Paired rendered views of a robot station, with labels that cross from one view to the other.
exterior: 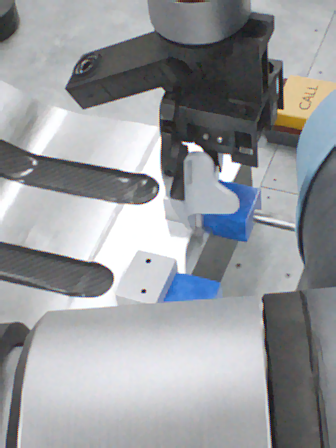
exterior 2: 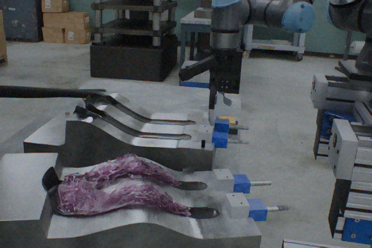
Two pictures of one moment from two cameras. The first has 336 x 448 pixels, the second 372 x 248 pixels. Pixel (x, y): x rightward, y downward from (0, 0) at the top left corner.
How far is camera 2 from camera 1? 0.65 m
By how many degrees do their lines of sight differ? 34
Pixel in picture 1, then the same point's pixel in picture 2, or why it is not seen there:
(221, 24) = (233, 42)
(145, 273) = (205, 128)
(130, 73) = (202, 63)
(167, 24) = (219, 41)
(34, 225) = (157, 129)
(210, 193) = (222, 107)
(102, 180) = (175, 123)
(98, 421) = not seen: outside the picture
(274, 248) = (228, 150)
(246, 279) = (222, 156)
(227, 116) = (232, 74)
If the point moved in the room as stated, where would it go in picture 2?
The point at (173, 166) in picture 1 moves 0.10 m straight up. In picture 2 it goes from (213, 93) to (216, 55)
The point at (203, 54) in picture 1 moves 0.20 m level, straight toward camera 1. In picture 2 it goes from (228, 52) to (263, 70)
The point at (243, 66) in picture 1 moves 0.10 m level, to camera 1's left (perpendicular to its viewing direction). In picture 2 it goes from (237, 59) to (201, 60)
